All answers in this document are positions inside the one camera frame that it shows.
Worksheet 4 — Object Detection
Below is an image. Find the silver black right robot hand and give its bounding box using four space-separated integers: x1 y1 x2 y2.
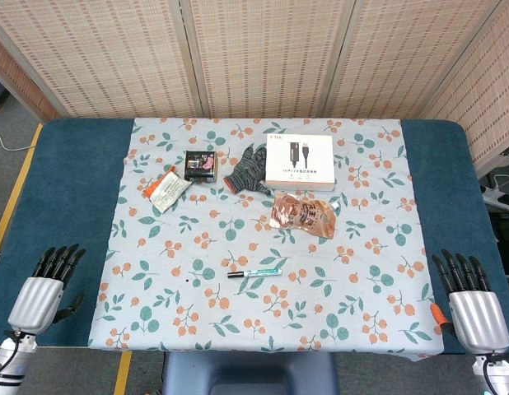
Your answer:
429 249 509 355

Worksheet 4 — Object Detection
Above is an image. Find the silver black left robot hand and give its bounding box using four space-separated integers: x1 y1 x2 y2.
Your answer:
7 243 87 332

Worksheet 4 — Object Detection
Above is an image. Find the white green marker pen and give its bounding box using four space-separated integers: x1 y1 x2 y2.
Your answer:
241 267 284 278

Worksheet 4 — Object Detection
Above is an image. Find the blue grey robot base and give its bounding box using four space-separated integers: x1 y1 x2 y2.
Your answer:
161 351 338 395

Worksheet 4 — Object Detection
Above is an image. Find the dark blue table cover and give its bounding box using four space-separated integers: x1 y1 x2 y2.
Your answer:
0 118 509 357

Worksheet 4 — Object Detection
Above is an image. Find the yellow floor tape strip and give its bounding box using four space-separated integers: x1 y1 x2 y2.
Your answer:
113 350 133 395
0 123 44 253

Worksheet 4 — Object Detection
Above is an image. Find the white power strip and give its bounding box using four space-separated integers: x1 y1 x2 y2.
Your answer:
480 174 509 211

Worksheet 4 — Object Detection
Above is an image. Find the white orange sachet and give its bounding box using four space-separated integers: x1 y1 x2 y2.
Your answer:
142 165 193 214

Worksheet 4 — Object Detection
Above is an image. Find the brown snack pouch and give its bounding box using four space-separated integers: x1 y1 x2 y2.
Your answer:
269 191 340 240

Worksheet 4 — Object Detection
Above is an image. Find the black snack packet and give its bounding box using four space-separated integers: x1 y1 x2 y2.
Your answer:
183 150 220 185

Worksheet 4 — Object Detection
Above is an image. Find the floral patterned tablecloth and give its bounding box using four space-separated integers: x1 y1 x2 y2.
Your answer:
87 117 446 364

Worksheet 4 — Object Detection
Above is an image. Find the grey knitted work glove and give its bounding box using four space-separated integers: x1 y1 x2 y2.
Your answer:
222 143 273 197

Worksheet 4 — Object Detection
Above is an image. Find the woven bamboo folding screen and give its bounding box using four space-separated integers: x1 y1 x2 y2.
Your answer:
0 0 509 176

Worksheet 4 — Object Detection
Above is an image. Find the white floor cable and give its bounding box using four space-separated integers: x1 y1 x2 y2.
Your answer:
0 130 40 151

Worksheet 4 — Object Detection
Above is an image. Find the white cable product box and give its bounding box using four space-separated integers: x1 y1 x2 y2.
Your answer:
264 132 336 193

